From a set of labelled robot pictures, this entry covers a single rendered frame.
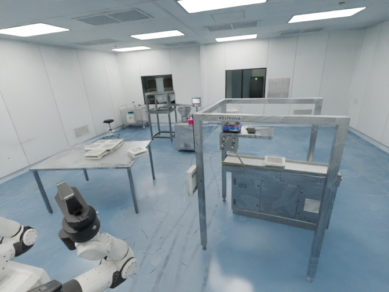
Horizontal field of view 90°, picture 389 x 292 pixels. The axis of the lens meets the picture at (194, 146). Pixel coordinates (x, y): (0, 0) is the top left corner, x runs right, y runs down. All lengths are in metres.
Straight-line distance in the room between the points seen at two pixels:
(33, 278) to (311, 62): 7.62
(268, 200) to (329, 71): 5.74
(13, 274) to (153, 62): 7.71
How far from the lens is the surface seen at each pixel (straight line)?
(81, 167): 3.20
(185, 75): 7.74
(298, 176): 2.59
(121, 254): 0.92
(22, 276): 0.97
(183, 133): 5.05
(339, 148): 1.75
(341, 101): 8.08
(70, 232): 0.68
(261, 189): 2.76
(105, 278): 0.93
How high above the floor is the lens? 1.96
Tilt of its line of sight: 20 degrees down
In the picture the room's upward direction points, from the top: 4 degrees counter-clockwise
